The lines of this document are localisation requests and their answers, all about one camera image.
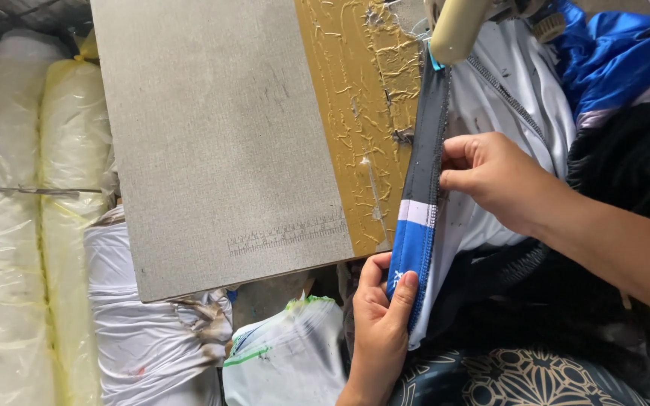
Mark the person's right hand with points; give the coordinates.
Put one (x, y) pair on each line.
(505, 180)

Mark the person's left hand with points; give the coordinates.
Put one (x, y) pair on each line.
(374, 327)

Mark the white jersey with blue-black band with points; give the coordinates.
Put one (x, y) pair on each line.
(488, 101)

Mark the white bag with green print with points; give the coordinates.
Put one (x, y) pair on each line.
(285, 355)

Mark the black fabric pile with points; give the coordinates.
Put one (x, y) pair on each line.
(613, 152)

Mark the person's dark patterned clothing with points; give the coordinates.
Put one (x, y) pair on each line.
(517, 378)

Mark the cream sewing machine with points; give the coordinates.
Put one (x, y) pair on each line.
(457, 28)

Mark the shiny blue fabric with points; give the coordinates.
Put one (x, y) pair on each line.
(613, 62)

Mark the white cloth bundle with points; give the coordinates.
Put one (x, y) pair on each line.
(144, 338)

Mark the plastic-wrapped yellowish fabric roll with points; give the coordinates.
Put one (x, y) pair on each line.
(74, 146)

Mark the dark tarpaulin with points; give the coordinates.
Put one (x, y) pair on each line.
(20, 20)

